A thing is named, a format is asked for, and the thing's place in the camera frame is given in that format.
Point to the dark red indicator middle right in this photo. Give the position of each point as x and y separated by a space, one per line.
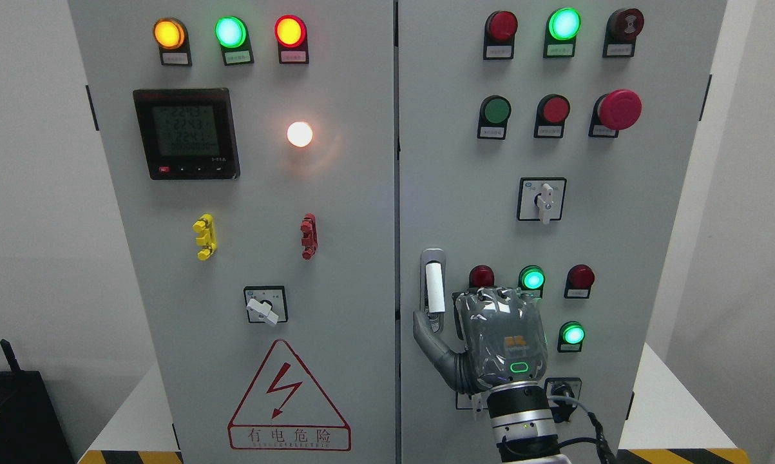
579 282

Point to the white selector switch upper right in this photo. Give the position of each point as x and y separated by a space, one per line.
541 199

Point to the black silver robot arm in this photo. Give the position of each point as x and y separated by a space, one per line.
522 423

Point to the dark red indicator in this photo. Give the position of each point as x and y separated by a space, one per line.
579 282
481 276
499 36

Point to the green lit push button lower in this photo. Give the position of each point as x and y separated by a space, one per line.
571 337

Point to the green indicator light top left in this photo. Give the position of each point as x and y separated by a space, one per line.
233 38

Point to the right grey cabinet door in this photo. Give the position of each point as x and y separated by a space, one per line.
460 194

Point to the grey cabinet door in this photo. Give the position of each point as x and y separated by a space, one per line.
460 194
341 315

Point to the left grey cabinet door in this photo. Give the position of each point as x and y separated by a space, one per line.
341 315

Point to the green lit indicator middle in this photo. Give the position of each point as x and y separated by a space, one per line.
531 280

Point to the black digital power meter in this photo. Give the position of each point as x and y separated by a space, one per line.
187 133

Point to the yellow indicator light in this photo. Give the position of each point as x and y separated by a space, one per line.
173 42

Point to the red emergency stop button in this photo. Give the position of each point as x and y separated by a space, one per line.
614 111

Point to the black box with antenna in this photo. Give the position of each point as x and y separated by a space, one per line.
25 411

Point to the red push button upper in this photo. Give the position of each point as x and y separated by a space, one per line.
552 112

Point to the white selector switch left door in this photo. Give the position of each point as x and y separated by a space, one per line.
266 305

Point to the black key selector switch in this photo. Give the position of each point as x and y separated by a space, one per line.
565 387

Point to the dark red indicator middle left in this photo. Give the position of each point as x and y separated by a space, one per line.
481 276

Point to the green lit indicator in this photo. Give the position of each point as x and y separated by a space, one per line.
531 280
560 34

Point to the white platform with hazard stripes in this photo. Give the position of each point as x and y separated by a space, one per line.
666 425

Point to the dark red indicator top right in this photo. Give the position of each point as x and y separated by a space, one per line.
499 36

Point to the white lit indicator lamp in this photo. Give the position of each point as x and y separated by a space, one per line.
300 134

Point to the white selector switch lower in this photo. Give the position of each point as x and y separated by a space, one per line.
474 403

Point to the red lit indicator light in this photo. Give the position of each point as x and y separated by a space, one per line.
292 40

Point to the dark red buzzer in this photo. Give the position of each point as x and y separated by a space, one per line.
622 29

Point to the silver door handle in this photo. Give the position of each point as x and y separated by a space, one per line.
432 288

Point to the green lit indicator top right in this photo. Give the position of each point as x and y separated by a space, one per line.
560 34

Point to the green push button upper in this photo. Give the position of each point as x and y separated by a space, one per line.
494 113

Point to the red triangle warning sticker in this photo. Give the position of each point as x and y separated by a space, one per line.
286 409

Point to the white selector switch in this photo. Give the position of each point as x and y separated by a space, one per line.
474 403
541 199

